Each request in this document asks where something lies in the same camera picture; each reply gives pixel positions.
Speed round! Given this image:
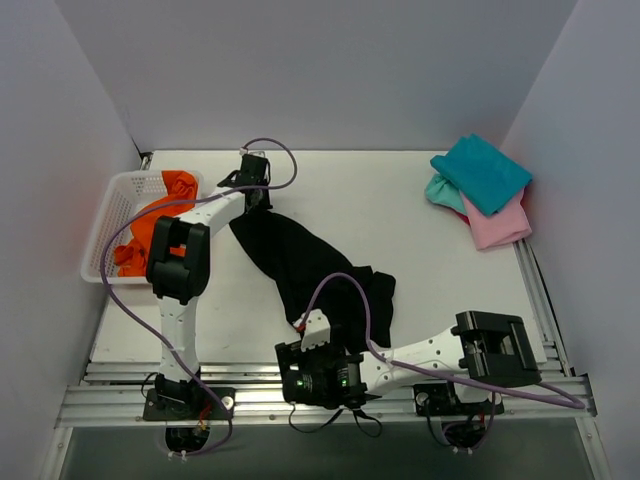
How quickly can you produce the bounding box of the black t shirt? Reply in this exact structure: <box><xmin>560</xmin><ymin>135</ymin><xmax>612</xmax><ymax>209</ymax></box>
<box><xmin>230</xmin><ymin>211</ymin><xmax>396</xmax><ymax>353</ymax></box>

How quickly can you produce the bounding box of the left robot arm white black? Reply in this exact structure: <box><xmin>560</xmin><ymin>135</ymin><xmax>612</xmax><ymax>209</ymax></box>
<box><xmin>146</xmin><ymin>153</ymin><xmax>271</xmax><ymax>419</ymax></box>

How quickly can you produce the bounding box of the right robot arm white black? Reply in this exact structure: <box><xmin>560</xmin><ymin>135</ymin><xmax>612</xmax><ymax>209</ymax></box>
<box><xmin>275</xmin><ymin>310</ymin><xmax>541</xmax><ymax>413</ymax></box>

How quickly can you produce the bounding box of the white plastic basket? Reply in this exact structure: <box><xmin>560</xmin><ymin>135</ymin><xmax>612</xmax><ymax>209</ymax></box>
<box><xmin>80</xmin><ymin>170</ymin><xmax>206</xmax><ymax>290</ymax></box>

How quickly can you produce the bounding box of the orange t shirt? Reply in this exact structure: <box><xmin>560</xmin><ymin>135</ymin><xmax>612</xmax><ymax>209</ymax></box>
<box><xmin>112</xmin><ymin>170</ymin><xmax>202</xmax><ymax>279</ymax></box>

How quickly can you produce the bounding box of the mint green folded t shirt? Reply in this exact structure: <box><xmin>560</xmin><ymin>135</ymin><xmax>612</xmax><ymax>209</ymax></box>
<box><xmin>425</xmin><ymin>173</ymin><xmax>467</xmax><ymax>216</ymax></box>

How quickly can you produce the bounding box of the teal folded t shirt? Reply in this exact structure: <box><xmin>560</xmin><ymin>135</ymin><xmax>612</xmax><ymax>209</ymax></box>
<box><xmin>431</xmin><ymin>134</ymin><xmax>533</xmax><ymax>216</ymax></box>

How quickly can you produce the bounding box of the pink folded t shirt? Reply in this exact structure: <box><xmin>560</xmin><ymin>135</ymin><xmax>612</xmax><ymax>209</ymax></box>
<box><xmin>461</xmin><ymin>189</ymin><xmax>532</xmax><ymax>251</ymax></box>

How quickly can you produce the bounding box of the black thin cable loop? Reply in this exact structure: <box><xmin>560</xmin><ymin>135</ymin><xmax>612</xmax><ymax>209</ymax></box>
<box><xmin>288</xmin><ymin>403</ymin><xmax>384</xmax><ymax>440</ymax></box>

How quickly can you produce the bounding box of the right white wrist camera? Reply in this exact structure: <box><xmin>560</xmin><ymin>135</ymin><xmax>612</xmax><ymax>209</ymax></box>
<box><xmin>293</xmin><ymin>309</ymin><xmax>331</xmax><ymax>352</ymax></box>

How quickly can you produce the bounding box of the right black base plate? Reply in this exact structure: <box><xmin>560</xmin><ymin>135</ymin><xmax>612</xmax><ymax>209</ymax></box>
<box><xmin>412</xmin><ymin>382</ymin><xmax>504</xmax><ymax>417</ymax></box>

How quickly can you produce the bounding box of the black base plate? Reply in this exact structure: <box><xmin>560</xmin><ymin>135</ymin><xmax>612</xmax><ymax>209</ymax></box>
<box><xmin>142</xmin><ymin>387</ymin><xmax>236</xmax><ymax>422</ymax></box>
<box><xmin>412</xmin><ymin>382</ymin><xmax>504</xmax><ymax>417</ymax></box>

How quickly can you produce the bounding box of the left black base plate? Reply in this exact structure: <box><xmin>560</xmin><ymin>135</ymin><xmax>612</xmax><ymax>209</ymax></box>
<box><xmin>142</xmin><ymin>387</ymin><xmax>236</xmax><ymax>422</ymax></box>

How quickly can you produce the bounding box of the aluminium rail frame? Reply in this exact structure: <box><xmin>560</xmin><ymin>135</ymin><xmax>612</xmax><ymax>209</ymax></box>
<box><xmin>39</xmin><ymin>239</ymin><xmax>614</xmax><ymax>480</ymax></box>

